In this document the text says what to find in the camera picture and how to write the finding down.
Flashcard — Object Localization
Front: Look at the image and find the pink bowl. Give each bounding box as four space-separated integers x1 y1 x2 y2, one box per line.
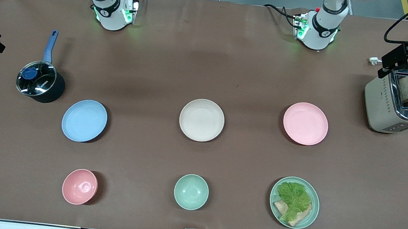
61 167 100 207

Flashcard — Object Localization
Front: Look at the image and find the pink plate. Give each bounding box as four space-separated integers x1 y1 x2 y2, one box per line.
281 100 331 147

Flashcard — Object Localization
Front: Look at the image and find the black pot with blue handle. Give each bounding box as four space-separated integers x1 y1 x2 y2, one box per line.
14 27 71 105

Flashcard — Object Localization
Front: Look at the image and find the green bowl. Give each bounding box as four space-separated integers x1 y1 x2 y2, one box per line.
172 172 211 212

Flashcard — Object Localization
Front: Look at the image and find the toast bread slice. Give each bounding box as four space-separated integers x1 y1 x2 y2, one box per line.
271 199 313 229

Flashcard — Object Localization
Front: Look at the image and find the beige plate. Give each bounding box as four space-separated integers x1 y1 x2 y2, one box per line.
177 97 227 144

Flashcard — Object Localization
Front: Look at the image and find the green plate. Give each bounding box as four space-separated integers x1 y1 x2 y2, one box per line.
267 174 323 229

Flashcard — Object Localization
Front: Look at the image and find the glass lid with blue knob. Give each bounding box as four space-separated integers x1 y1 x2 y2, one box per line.
15 59 59 99

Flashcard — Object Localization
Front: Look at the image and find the green lettuce leaf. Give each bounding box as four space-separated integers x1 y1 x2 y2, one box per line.
273 180 313 224

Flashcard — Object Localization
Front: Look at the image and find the blue plate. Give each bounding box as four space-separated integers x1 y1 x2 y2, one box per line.
60 97 110 145

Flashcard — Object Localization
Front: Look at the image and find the beige and chrome toaster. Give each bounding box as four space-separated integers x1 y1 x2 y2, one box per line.
360 62 408 136

